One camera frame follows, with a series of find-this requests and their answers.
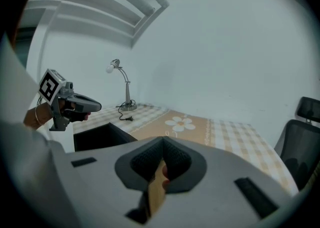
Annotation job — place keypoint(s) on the person's left hand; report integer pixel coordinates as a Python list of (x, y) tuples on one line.
[(63, 104)]

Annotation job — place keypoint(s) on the beige checked flower tablecloth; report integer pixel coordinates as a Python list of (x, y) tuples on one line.
[(237, 141)]

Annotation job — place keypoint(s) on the silver desk lamp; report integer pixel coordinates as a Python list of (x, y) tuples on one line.
[(127, 94)]

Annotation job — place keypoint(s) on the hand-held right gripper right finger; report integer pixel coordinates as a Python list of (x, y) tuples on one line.
[(225, 184)]

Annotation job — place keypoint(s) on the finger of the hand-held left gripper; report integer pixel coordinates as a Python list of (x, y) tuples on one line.
[(90, 104)]

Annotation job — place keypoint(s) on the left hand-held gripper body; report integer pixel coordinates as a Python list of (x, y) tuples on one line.
[(48, 86)]

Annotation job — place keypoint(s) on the black mesh office chair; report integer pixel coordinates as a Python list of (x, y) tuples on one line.
[(300, 141)]

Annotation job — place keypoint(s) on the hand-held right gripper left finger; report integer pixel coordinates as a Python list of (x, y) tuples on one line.
[(100, 184)]

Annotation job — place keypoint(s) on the person's right hand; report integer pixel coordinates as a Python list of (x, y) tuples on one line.
[(165, 174)]

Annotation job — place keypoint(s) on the person's left forearm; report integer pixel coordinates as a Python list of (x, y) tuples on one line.
[(45, 115)]

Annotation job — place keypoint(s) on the black rectangular box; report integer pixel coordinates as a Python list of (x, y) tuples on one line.
[(100, 136)]

